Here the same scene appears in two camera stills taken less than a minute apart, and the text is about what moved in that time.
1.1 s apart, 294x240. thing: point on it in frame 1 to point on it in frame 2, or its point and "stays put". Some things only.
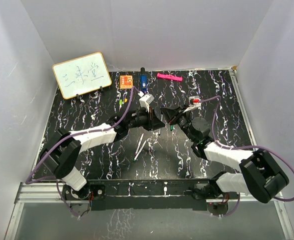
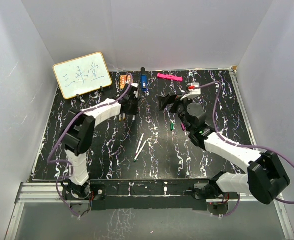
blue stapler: [143, 79] stays put
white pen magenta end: [136, 150] stays put
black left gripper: [152, 123] to [134, 111]
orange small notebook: [125, 81] stays put
